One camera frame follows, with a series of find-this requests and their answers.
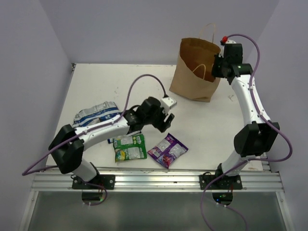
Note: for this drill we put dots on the blue white snack bag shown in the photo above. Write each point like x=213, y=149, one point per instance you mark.
x=96, y=114

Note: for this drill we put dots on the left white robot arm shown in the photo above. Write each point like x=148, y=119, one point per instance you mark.
x=69, y=144

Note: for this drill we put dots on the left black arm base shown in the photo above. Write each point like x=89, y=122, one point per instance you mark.
x=95, y=191

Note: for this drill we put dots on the green snack bag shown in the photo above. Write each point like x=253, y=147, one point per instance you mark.
x=129, y=148

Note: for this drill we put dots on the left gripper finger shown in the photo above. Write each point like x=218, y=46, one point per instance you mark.
x=169, y=120
x=163, y=127

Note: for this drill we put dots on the brown paper bag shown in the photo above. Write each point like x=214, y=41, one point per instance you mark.
x=193, y=74

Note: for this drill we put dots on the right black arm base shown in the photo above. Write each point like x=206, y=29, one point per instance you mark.
x=226, y=184

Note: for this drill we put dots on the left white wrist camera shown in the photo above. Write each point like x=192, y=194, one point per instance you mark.
x=167, y=103

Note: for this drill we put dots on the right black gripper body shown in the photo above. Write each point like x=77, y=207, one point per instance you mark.
x=220, y=60

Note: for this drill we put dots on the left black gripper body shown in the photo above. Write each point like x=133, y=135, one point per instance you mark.
x=159, y=115

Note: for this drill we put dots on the dark blue snack bag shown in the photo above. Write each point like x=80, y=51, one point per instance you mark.
x=111, y=140

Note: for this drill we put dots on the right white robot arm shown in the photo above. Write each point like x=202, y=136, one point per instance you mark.
x=256, y=137

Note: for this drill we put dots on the purple snack bag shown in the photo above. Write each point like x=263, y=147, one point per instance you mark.
x=167, y=151

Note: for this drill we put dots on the aluminium front rail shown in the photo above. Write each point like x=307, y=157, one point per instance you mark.
x=158, y=180

